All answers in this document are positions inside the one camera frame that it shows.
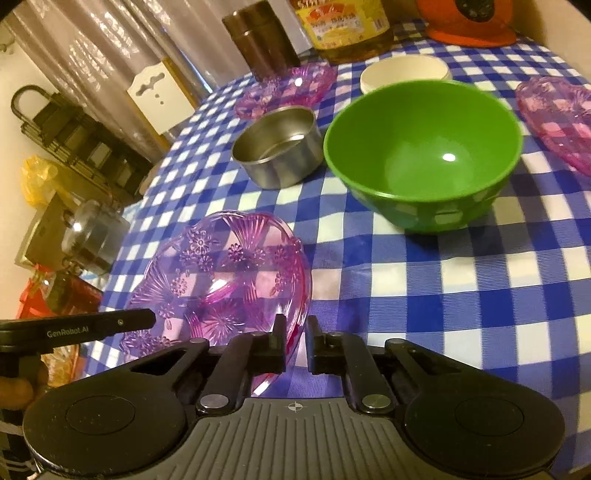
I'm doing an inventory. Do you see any round steel tin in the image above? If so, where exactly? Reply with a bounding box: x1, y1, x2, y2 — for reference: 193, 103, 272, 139
231, 106, 324, 190

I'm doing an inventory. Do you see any pink plastic dish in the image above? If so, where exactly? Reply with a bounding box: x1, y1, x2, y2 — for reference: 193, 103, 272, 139
515, 77, 591, 177
118, 209, 314, 398
235, 62, 338, 120

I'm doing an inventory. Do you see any cooking oil bottle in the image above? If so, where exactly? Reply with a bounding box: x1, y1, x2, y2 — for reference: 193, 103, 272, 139
290, 0, 394, 65

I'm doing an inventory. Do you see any green plastic bowl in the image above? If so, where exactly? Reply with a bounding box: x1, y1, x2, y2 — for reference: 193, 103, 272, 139
324, 80, 523, 233

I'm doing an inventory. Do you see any left hand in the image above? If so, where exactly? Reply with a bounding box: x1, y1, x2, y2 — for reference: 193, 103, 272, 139
0, 363, 49, 411

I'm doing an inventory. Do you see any red rice cooker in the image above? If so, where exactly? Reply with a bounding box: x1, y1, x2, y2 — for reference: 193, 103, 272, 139
415, 0, 517, 48

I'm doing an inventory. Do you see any white ceramic bowl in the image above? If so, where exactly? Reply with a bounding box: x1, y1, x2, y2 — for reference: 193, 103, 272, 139
360, 54, 453, 94

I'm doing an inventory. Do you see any blue checkered tablecloth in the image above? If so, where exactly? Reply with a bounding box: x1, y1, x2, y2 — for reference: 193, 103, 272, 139
103, 76, 590, 474

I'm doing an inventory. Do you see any beige curtain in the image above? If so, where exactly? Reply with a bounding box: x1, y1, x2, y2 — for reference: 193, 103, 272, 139
1, 1, 247, 163

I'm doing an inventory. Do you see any brown cylindrical canister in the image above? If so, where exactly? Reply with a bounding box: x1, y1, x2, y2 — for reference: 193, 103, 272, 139
221, 1, 301, 82

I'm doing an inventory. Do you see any black metal rack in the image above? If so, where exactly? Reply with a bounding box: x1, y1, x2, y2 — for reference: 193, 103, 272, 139
10, 85, 152, 207

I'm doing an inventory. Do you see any steel pot with lid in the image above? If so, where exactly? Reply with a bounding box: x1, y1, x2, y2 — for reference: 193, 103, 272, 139
61, 200, 130, 276

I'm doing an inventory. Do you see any yellow plastic bag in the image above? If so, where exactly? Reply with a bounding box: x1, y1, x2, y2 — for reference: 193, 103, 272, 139
21, 155, 59, 209

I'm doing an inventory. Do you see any red box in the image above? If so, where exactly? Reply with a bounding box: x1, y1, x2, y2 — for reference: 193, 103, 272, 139
17, 265, 102, 320

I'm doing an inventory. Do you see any white wooden chair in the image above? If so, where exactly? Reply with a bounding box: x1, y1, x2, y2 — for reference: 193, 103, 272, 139
126, 55, 201, 137

